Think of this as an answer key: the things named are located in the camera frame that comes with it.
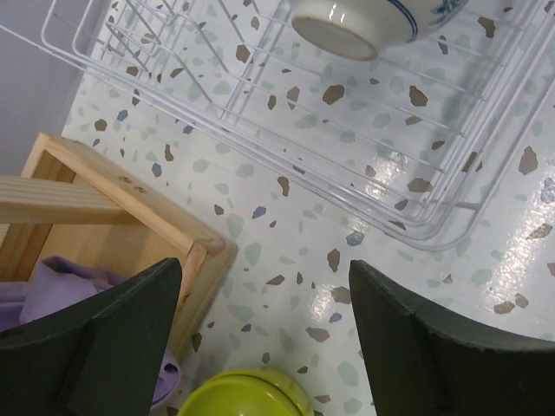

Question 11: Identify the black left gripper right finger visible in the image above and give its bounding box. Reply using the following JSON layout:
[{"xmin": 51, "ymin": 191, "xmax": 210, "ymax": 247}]
[{"xmin": 349, "ymin": 260, "xmax": 554, "ymax": 415}]

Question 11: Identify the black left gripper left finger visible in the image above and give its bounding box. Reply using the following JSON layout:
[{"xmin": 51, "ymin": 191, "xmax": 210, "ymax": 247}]
[{"xmin": 0, "ymin": 257, "xmax": 183, "ymax": 416}]

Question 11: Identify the pink white ceramic bowl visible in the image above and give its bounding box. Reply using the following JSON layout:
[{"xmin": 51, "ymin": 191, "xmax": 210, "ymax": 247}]
[{"xmin": 289, "ymin": 0, "xmax": 467, "ymax": 62}]

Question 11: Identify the wooden clothes rack stand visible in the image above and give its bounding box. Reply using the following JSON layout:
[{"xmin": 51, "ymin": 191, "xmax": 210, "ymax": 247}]
[{"xmin": 1, "ymin": 133, "xmax": 237, "ymax": 358}]

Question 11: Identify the lilac purple shirt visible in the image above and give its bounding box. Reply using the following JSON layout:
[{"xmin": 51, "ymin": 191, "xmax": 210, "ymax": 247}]
[{"xmin": 0, "ymin": 255, "xmax": 183, "ymax": 408}]

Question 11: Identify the upper lime green bowl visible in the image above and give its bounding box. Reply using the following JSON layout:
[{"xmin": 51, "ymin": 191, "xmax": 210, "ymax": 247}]
[{"xmin": 178, "ymin": 369, "xmax": 301, "ymax": 416}]

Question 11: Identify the lime green bowl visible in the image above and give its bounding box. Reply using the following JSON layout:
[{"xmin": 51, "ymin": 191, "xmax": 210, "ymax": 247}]
[
  {"xmin": 244, "ymin": 367, "xmax": 313, "ymax": 416},
  {"xmin": 178, "ymin": 369, "xmax": 301, "ymax": 416}
]

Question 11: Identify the lower lime green bowl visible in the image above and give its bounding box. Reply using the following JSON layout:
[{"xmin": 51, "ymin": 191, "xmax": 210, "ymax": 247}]
[{"xmin": 244, "ymin": 367, "xmax": 313, "ymax": 416}]

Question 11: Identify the white wire dish rack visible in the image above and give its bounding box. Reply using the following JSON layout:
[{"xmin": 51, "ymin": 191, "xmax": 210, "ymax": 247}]
[{"xmin": 1, "ymin": 1, "xmax": 554, "ymax": 250}]

